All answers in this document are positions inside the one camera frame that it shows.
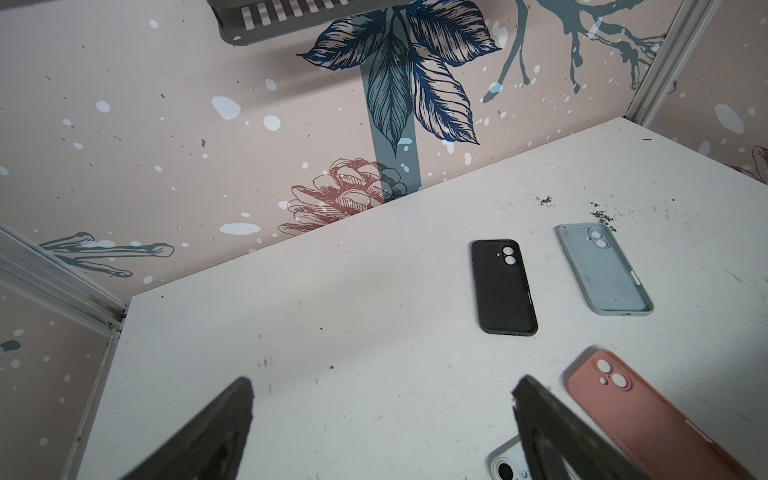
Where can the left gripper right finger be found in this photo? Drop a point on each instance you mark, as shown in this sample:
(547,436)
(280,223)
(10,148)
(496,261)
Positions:
(558,445)

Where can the black wall basket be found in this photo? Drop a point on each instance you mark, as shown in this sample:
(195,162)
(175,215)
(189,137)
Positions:
(245,22)

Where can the light blue phone case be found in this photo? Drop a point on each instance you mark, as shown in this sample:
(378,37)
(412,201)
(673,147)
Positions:
(605,276)

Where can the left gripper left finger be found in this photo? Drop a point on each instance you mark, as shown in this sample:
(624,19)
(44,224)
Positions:
(209,446)

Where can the black phone case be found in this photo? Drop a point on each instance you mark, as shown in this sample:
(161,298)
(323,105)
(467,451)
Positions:
(502,291)

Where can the salmon pink phone case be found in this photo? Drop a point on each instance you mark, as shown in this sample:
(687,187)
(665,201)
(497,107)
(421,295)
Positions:
(644,425)

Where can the white phone face down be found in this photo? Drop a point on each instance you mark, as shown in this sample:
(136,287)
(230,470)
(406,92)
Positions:
(508,462)

